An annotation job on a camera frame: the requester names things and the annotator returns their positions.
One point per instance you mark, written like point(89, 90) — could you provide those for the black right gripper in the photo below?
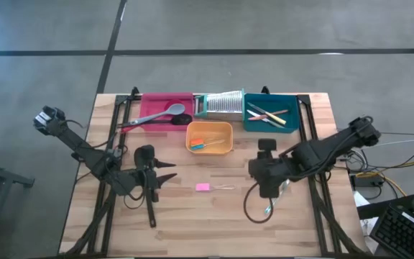
point(270, 174)

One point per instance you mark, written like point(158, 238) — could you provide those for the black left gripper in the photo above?
point(147, 180)

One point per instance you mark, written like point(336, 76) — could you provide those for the blue silicone spatula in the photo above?
point(197, 147)

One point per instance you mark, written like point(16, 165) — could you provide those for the orange silicone spatula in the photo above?
point(196, 141)

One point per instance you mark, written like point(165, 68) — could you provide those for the black slotted serving spoon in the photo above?
point(182, 119)

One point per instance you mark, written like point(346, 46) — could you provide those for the copper-coloured table knife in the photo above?
point(280, 112)

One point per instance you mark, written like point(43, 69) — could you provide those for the grey silicone spoon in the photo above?
point(176, 109)

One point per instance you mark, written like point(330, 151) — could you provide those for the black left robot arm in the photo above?
point(85, 151)

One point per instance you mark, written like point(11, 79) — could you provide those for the pink silicone spatula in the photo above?
point(202, 187)

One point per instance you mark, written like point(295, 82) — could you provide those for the yellow plastic bin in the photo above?
point(225, 129)

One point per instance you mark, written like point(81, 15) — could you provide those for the pink plastic bin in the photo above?
point(149, 104)

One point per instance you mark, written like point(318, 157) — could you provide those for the blue plastic bin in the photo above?
point(289, 104)

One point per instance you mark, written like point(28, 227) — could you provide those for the teal-framed metal box grater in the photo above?
point(225, 102)

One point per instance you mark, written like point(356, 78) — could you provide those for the white paper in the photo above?
point(361, 199)

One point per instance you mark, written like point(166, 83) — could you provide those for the black power box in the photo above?
point(367, 180)

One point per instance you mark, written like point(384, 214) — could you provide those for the black desk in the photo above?
point(379, 210)

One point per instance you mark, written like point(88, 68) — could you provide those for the black metal cart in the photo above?
point(20, 180)

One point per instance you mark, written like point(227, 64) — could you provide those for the black keyboard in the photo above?
point(404, 234)

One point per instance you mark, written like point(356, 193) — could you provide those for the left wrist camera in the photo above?
point(144, 154)

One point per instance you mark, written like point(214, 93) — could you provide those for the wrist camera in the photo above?
point(144, 154)
point(267, 145)

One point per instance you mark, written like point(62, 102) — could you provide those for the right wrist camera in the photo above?
point(267, 145)

